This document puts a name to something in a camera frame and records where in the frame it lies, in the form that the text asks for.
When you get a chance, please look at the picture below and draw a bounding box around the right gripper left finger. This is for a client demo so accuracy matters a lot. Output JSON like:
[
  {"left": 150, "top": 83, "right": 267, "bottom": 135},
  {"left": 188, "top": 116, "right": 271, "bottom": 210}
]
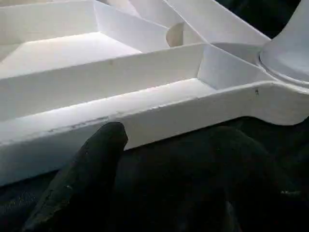
[{"left": 21, "top": 121, "right": 128, "bottom": 232}]

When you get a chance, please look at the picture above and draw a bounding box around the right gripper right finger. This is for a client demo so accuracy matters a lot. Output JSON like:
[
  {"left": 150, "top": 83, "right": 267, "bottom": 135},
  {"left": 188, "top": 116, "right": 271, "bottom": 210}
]
[{"left": 211, "top": 126, "right": 309, "bottom": 232}]

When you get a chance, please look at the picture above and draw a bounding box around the white plastic table top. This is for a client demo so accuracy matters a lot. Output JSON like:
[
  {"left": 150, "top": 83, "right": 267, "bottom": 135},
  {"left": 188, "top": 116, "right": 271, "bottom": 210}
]
[{"left": 0, "top": 0, "right": 309, "bottom": 187}]

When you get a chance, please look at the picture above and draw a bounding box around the white plastic table leg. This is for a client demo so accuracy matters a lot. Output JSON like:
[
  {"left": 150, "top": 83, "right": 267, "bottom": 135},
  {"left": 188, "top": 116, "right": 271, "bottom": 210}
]
[{"left": 258, "top": 0, "right": 309, "bottom": 82}]

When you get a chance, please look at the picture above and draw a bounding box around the black glossy mat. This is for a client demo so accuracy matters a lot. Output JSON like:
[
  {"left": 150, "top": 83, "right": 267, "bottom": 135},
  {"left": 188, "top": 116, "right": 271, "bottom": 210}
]
[{"left": 0, "top": 0, "right": 309, "bottom": 232}]

